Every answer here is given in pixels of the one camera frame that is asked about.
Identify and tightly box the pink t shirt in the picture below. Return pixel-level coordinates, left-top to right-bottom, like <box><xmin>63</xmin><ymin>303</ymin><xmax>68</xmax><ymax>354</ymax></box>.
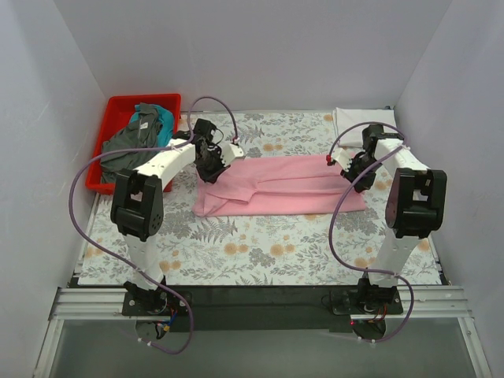
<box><xmin>192</xmin><ymin>155</ymin><xmax>350</xmax><ymax>217</ymax></box>

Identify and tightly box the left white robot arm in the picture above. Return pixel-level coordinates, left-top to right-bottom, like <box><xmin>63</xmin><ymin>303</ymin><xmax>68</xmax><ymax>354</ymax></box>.
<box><xmin>110</xmin><ymin>119</ymin><xmax>243</xmax><ymax>315</ymax></box>

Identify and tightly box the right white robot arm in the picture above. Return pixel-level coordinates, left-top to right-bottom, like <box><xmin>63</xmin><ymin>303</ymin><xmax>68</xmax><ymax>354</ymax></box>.
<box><xmin>340</xmin><ymin>121</ymin><xmax>447</xmax><ymax>313</ymax></box>

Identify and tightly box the folded white t shirt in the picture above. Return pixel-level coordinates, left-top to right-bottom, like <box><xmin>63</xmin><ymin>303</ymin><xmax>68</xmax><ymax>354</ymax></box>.
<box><xmin>333</xmin><ymin>108</ymin><xmax>396</xmax><ymax>148</ymax></box>

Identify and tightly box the teal t shirt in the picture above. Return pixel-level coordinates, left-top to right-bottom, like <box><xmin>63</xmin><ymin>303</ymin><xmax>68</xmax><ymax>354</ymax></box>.
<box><xmin>129</xmin><ymin>102</ymin><xmax>174</xmax><ymax>147</ymax></box>

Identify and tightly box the floral table mat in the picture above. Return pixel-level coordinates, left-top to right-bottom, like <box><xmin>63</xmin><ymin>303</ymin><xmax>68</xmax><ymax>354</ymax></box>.
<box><xmin>78</xmin><ymin>112</ymin><xmax>446</xmax><ymax>287</ymax></box>

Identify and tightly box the grey t shirt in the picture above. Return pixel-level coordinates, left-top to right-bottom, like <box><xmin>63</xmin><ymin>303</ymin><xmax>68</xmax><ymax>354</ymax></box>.
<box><xmin>99</xmin><ymin>102</ymin><xmax>170</xmax><ymax>184</ymax></box>

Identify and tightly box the red plastic bin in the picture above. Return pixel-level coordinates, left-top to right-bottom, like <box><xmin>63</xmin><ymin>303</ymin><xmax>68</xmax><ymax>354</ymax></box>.
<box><xmin>85</xmin><ymin>93</ymin><xmax>182</xmax><ymax>195</ymax></box>

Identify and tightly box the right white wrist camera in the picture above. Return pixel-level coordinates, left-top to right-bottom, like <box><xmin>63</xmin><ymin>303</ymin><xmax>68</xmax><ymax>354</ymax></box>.
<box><xmin>326</xmin><ymin>147</ymin><xmax>352</xmax><ymax>171</ymax></box>

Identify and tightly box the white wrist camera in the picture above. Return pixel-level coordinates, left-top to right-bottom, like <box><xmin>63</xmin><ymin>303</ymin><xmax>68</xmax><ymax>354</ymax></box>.
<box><xmin>326</xmin><ymin>147</ymin><xmax>352</xmax><ymax>171</ymax></box>
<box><xmin>220</xmin><ymin>143</ymin><xmax>245</xmax><ymax>166</ymax></box>

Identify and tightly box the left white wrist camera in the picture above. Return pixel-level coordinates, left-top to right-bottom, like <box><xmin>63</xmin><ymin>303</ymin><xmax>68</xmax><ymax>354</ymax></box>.
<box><xmin>220</xmin><ymin>143</ymin><xmax>245</xmax><ymax>166</ymax></box>

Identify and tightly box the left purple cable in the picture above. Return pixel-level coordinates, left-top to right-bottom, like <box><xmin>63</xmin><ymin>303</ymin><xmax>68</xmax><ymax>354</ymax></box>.
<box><xmin>69</xmin><ymin>96</ymin><xmax>239</xmax><ymax>355</ymax></box>

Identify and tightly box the purple cable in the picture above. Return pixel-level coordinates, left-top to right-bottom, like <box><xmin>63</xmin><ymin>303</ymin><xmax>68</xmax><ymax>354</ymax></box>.
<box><xmin>328</xmin><ymin>122</ymin><xmax>417</xmax><ymax>344</ymax></box>
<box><xmin>69</xmin><ymin>96</ymin><xmax>239</xmax><ymax>355</ymax></box>

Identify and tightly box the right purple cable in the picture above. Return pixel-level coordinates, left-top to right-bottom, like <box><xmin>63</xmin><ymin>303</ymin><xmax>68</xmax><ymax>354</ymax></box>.
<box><xmin>328</xmin><ymin>122</ymin><xmax>417</xmax><ymax>344</ymax></box>

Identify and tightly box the aluminium rail frame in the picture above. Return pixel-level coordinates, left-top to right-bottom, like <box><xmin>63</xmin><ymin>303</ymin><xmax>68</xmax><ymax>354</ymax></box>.
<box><xmin>34</xmin><ymin>285</ymin><xmax>491</xmax><ymax>377</ymax></box>

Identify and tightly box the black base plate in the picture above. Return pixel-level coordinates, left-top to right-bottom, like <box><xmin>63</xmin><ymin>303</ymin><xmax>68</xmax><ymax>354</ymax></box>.
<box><xmin>121</xmin><ymin>283</ymin><xmax>404</xmax><ymax>336</ymax></box>

